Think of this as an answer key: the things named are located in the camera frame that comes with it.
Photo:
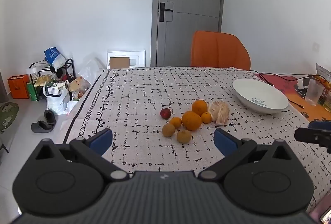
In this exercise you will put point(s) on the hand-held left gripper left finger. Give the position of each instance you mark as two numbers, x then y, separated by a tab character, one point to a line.
102	140

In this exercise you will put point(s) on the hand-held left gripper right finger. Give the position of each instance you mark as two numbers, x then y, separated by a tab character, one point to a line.
223	140

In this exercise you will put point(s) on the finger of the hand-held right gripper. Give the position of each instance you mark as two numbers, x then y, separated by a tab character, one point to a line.
310	136
320	125

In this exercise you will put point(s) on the small orange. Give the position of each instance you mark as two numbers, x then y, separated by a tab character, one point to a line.
206	117
176	122

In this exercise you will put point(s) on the large orange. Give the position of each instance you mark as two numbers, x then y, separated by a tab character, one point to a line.
199	107
191	120

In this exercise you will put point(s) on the brown round fruit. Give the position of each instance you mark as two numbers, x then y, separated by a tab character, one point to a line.
183	136
168	129

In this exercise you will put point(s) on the white bowl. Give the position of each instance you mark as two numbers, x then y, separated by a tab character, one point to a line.
260	96

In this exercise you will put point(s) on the red apple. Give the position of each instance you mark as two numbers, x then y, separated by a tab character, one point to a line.
165	113

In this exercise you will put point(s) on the yellow liquid bottle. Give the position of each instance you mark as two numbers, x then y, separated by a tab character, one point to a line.
328	102

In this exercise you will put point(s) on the peeled pomelo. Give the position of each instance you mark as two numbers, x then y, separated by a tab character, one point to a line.
219	112

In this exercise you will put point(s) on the clear plastic cup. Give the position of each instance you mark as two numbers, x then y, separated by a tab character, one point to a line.
314	92

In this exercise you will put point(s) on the white power adapter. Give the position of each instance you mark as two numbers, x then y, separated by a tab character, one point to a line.
300	83

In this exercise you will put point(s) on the printed snack packet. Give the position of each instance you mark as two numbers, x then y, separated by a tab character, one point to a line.
323	71

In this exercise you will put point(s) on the white plastic bag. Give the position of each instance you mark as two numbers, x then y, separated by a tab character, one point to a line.
58	103

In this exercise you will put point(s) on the grey slipper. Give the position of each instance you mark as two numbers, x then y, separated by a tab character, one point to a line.
40	127
49	116

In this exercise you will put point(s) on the plastic bag with food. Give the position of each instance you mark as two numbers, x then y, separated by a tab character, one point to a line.
79	86

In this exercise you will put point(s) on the red orange printed mat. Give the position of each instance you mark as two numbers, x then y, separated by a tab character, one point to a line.
280	83

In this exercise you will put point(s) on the black white printed tablecloth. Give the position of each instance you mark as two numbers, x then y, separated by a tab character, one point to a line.
144	89

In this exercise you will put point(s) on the clear plastic bag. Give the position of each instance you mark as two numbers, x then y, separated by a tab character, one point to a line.
90	70

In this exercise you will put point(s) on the black shoe rack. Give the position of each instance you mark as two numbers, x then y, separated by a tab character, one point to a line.
70	68

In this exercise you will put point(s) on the brown cardboard piece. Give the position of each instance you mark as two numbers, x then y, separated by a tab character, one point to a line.
119	62

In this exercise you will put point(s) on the green box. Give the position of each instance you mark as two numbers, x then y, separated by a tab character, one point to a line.
32	92

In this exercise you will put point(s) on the orange chair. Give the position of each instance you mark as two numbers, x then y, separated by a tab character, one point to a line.
219	50

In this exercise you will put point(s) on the white foam board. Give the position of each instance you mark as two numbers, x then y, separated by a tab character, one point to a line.
137	54

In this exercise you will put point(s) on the blue white bag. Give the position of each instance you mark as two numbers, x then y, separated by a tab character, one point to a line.
54	56

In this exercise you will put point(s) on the green floor mat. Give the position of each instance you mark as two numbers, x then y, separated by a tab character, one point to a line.
7	116

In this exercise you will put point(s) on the orange paper bag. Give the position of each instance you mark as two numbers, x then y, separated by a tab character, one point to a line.
18	86

